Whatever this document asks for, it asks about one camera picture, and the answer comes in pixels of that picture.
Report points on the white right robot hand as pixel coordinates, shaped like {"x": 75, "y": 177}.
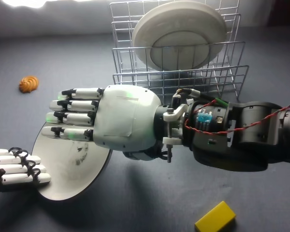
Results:
{"x": 125, "y": 116}

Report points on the white plate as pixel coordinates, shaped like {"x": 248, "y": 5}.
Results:
{"x": 70, "y": 176}
{"x": 178, "y": 26}

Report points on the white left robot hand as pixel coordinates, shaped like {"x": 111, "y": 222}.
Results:
{"x": 12, "y": 169}

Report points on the yellow rectangular block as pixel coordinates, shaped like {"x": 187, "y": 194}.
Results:
{"x": 216, "y": 216}

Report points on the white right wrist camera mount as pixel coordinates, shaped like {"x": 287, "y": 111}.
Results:
{"x": 170, "y": 117}

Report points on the orange swirl cookie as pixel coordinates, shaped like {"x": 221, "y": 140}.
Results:
{"x": 29, "y": 84}

